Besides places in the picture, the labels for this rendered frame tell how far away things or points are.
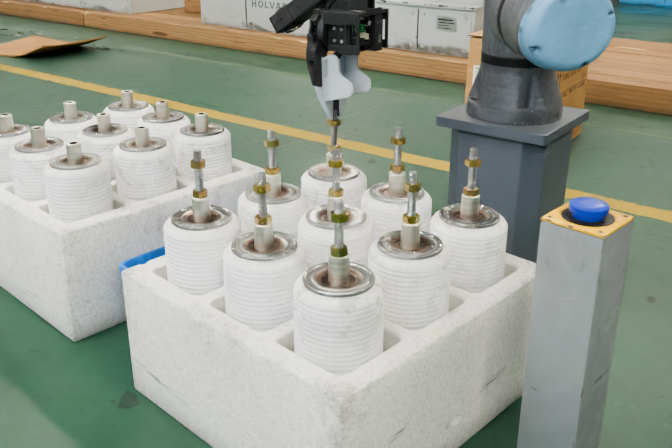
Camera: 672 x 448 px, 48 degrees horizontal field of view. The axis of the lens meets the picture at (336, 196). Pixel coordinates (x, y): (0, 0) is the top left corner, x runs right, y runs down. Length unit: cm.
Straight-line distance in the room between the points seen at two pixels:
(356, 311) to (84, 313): 55
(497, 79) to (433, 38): 176
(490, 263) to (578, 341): 16
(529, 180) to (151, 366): 62
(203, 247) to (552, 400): 44
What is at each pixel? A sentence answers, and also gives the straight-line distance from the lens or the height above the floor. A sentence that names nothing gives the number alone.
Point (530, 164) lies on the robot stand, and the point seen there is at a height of 24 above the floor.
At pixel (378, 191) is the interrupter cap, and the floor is 25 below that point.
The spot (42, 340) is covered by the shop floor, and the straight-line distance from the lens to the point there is 124.
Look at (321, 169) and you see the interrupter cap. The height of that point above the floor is 25.
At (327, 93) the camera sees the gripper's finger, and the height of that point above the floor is 37.
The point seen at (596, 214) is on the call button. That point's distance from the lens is 80.
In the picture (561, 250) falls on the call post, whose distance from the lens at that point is 81.
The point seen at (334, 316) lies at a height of 24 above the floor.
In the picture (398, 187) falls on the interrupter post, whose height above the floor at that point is 26.
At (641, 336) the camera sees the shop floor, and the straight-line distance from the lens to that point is 126.
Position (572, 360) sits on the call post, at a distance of 86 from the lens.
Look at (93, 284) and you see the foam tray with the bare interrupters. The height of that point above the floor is 8.
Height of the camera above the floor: 62
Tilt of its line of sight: 21 degrees down
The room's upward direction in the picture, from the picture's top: straight up
